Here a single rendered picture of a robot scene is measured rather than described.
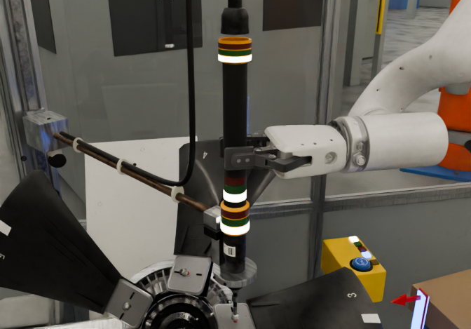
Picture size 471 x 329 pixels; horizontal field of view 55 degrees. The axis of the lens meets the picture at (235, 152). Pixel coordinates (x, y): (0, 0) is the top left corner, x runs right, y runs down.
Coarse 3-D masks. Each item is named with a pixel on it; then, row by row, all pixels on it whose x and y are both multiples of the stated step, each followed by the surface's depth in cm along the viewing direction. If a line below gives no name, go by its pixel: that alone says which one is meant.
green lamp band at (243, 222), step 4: (248, 216) 68; (224, 220) 67; (228, 220) 67; (232, 220) 67; (236, 220) 66; (240, 220) 67; (244, 220) 67; (248, 220) 68; (228, 224) 67; (232, 224) 67; (236, 224) 67; (240, 224) 67; (244, 224) 67
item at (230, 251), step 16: (240, 0) 57; (224, 16) 57; (240, 16) 56; (224, 32) 57; (240, 32) 57; (224, 240) 69; (240, 240) 68; (224, 256) 71; (240, 256) 70; (240, 272) 71; (240, 288) 73
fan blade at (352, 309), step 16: (336, 272) 88; (352, 272) 88; (288, 288) 84; (304, 288) 84; (320, 288) 84; (336, 288) 85; (352, 288) 85; (256, 304) 79; (272, 304) 80; (288, 304) 80; (304, 304) 81; (320, 304) 81; (336, 304) 81; (352, 304) 82; (368, 304) 82; (256, 320) 76; (272, 320) 76; (288, 320) 77; (304, 320) 77; (320, 320) 78; (336, 320) 78; (352, 320) 79
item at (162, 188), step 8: (56, 136) 105; (72, 144) 100; (88, 152) 95; (104, 160) 91; (128, 168) 87; (136, 176) 84; (144, 176) 84; (152, 184) 81; (160, 184) 80; (168, 192) 78; (184, 200) 76; (192, 200) 75; (200, 208) 73; (208, 208) 72
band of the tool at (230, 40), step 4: (220, 40) 58; (224, 40) 61; (228, 40) 61; (232, 40) 61; (236, 40) 61; (240, 40) 61; (244, 40) 61; (248, 40) 58; (220, 48) 58; (248, 48) 58; (224, 56) 58; (228, 56) 58; (232, 56) 58; (236, 56) 58; (240, 56) 58; (244, 56) 58; (232, 64) 58; (236, 64) 58
